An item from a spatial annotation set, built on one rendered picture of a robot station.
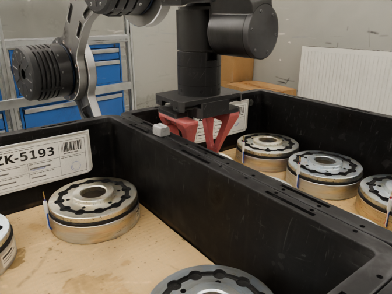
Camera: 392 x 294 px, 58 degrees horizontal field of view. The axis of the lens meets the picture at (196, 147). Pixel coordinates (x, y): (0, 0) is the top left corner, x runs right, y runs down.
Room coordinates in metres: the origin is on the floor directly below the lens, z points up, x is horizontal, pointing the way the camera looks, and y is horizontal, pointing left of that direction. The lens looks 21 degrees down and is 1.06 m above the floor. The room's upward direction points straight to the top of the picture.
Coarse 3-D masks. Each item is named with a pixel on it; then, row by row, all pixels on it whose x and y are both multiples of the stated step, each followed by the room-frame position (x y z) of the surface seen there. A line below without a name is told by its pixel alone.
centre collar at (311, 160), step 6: (312, 156) 0.47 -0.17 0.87; (318, 156) 0.48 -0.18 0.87; (324, 156) 0.48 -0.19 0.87; (330, 156) 0.47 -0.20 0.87; (312, 162) 0.45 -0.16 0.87; (336, 162) 0.45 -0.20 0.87; (342, 162) 0.45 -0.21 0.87; (318, 168) 0.44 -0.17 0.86; (324, 168) 0.44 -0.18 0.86; (330, 168) 0.44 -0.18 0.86; (336, 168) 0.44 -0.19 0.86
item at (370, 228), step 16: (288, 96) 0.60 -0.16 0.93; (128, 112) 0.49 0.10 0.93; (144, 112) 0.50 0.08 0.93; (352, 112) 0.50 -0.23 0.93; (368, 112) 0.49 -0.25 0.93; (192, 144) 0.36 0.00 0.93; (224, 160) 0.31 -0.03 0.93; (256, 176) 0.28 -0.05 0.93; (288, 192) 0.25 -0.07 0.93; (304, 192) 0.25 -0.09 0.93; (320, 208) 0.22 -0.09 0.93; (336, 208) 0.22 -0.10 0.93; (352, 224) 0.20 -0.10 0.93; (368, 224) 0.20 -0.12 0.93; (384, 240) 0.18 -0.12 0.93
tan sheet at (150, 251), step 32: (32, 224) 0.35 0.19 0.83; (160, 224) 0.35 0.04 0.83; (32, 256) 0.30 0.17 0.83; (64, 256) 0.30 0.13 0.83; (96, 256) 0.30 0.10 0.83; (128, 256) 0.30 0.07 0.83; (160, 256) 0.30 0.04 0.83; (192, 256) 0.30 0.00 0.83; (0, 288) 0.25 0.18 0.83; (32, 288) 0.25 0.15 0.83; (64, 288) 0.25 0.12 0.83; (96, 288) 0.25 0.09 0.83; (128, 288) 0.25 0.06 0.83
